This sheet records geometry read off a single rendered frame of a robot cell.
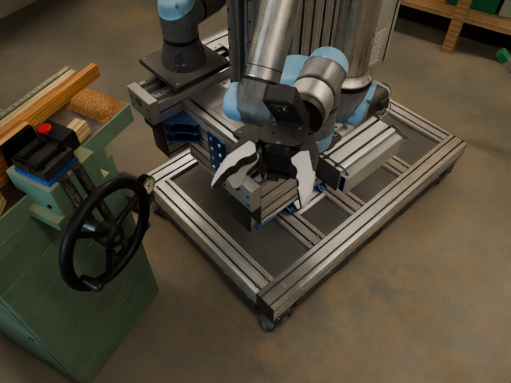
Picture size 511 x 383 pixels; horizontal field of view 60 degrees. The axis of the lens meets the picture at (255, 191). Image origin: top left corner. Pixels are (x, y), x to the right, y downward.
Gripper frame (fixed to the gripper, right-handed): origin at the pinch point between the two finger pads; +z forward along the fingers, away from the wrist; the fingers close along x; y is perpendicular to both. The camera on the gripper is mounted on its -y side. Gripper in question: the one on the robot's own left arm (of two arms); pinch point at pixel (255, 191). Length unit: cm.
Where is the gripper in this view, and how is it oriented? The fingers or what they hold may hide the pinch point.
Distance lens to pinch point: 58.7
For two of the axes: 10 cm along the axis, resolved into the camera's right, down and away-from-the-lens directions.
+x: -9.2, -2.0, 3.4
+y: 1.3, 6.8, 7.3
